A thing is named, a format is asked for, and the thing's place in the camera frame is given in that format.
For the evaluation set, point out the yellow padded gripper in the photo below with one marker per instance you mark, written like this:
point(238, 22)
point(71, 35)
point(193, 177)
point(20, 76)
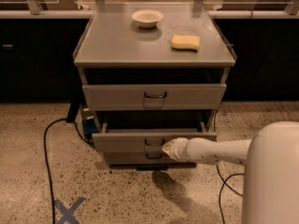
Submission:
point(179, 148)

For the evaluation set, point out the grey drawer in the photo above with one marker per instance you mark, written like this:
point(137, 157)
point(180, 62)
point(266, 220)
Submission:
point(137, 158)
point(153, 97)
point(143, 140)

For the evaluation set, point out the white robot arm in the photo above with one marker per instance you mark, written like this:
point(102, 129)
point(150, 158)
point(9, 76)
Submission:
point(271, 161)

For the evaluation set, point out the grey top drawer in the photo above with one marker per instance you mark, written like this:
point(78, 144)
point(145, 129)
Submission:
point(153, 97)

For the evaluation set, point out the grey bottom drawer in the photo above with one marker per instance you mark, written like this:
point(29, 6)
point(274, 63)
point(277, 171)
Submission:
point(137, 158)

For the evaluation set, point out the grey drawer cabinet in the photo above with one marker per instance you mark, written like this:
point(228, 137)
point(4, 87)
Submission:
point(115, 50)

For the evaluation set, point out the blue power box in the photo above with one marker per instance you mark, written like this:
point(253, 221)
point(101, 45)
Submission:
point(88, 121)

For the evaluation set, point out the yellow sponge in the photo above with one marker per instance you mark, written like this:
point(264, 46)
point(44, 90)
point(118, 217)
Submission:
point(191, 42)

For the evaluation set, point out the blue tape cross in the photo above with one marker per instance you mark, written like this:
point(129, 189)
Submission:
point(68, 213)

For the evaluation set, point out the white bowl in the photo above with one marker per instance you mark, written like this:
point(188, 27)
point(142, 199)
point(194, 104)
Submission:
point(147, 18)

